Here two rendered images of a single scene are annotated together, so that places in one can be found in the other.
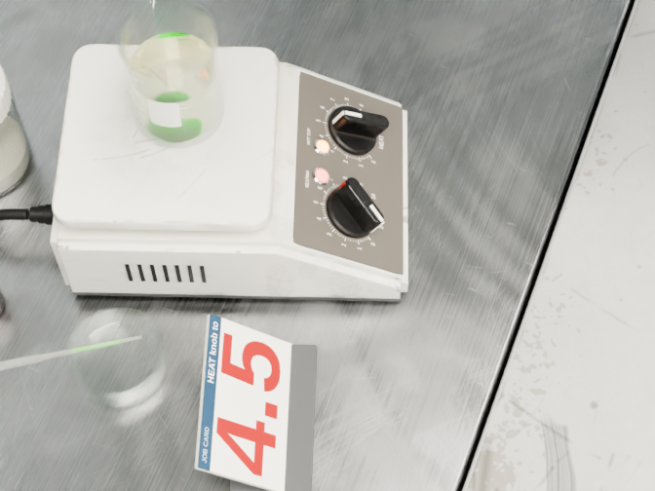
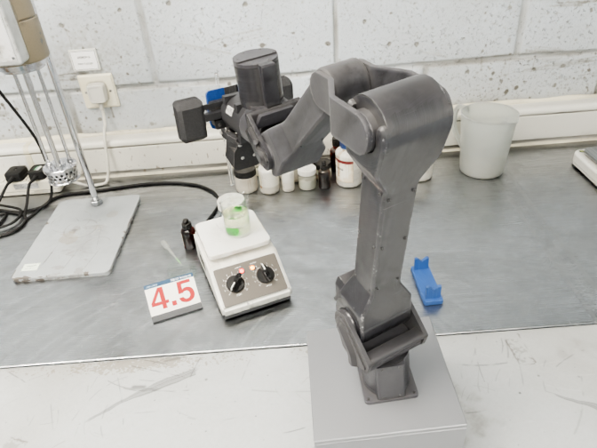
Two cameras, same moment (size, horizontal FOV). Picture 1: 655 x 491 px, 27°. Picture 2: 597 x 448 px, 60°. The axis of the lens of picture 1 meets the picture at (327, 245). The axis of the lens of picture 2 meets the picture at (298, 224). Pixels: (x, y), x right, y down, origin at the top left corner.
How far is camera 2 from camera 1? 0.76 m
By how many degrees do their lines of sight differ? 51
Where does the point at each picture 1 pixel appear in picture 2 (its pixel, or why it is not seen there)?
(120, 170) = (214, 228)
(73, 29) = (287, 228)
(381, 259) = (226, 299)
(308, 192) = (233, 269)
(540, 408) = (200, 365)
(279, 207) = (223, 263)
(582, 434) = (194, 380)
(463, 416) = (190, 348)
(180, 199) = (210, 240)
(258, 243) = (209, 264)
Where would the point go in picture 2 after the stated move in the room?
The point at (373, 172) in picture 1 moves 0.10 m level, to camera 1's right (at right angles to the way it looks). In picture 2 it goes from (255, 286) to (275, 323)
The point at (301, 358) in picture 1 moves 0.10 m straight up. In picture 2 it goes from (196, 305) to (186, 262)
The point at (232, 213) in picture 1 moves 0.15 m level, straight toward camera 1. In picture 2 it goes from (209, 250) to (127, 282)
